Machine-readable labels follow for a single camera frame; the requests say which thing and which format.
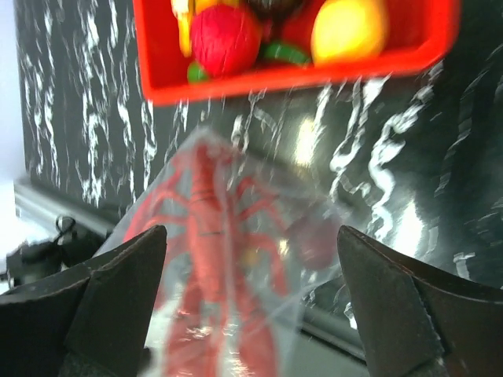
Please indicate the yellow round fruit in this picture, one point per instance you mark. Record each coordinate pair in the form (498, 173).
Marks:
(349, 30)

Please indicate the yellow ginger root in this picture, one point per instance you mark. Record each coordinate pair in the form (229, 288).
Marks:
(184, 11)

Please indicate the clear zip top bag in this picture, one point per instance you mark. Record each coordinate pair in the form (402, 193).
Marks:
(310, 259)

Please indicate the red plastic lobster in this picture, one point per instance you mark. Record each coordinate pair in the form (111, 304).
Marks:
(196, 198)

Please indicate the red wrinkled fruit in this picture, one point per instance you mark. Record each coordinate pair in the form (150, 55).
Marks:
(225, 39)

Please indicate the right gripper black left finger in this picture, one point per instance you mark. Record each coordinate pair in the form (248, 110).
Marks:
(89, 320)

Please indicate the dark purple mangosteen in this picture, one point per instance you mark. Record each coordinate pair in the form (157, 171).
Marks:
(274, 8)

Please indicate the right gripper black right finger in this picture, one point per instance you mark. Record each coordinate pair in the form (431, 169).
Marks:
(416, 320)

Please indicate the red plastic bin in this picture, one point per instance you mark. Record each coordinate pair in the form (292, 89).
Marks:
(420, 34)

